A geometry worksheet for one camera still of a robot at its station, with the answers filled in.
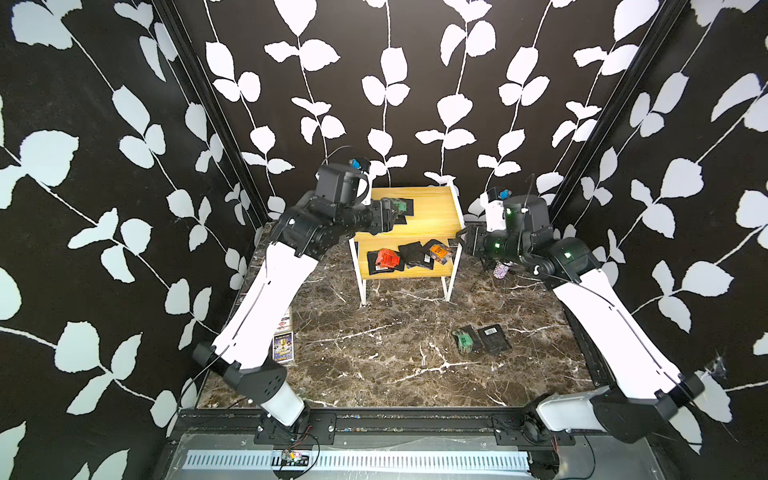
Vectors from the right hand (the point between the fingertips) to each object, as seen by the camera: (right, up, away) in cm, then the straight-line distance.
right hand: (459, 229), depth 69 cm
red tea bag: (-18, -8, +19) cm, 27 cm away
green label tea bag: (-13, +6, +9) cm, 17 cm away
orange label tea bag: (-1, -6, +21) cm, 22 cm away
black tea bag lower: (-9, -7, +20) cm, 23 cm away
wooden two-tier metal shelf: (-4, +4, +8) cm, 10 cm away
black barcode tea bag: (+16, -33, +21) cm, 42 cm away
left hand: (-16, +5, -4) cm, 18 cm away
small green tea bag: (+6, -32, +21) cm, 39 cm away
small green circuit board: (-40, -55, +1) cm, 68 cm away
